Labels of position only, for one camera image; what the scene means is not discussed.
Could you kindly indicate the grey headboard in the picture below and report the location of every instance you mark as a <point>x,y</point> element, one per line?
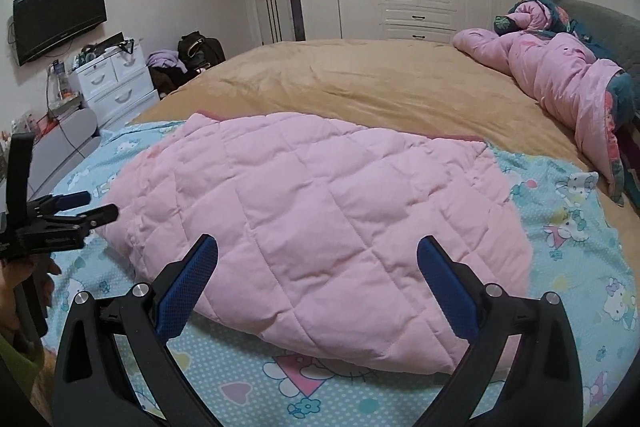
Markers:
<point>600,19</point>

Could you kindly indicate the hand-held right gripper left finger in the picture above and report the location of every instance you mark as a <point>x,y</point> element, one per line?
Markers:
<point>192,287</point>

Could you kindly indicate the pile of small household items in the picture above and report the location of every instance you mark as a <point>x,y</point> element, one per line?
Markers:
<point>100,49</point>

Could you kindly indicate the blue cartoon print sheet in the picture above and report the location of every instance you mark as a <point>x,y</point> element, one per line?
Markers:
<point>575,307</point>

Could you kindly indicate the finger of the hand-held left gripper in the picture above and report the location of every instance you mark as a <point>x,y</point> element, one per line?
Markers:
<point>97,214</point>
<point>72,199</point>

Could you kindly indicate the black bag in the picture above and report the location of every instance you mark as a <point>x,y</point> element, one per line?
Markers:
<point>202,49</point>

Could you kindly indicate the white drawer cabinet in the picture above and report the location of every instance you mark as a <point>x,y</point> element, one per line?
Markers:
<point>120,97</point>

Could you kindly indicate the black wall television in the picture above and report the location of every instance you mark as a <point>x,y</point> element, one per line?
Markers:
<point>57,17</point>

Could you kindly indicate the person's left hand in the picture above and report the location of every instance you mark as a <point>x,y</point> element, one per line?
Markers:
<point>6,292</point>

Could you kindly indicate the tan blanket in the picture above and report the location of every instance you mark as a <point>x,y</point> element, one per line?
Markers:
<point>375,87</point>

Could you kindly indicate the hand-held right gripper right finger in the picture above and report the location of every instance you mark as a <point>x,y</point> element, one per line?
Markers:
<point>447,292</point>

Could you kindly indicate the pink floral quilt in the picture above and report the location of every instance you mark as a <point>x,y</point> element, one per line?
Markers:
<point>550,77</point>

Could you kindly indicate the lavender clothes pile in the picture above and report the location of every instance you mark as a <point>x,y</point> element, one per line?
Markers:
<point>165,59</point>

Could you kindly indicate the pink quilted jacket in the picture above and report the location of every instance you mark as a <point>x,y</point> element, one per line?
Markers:
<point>300,217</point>

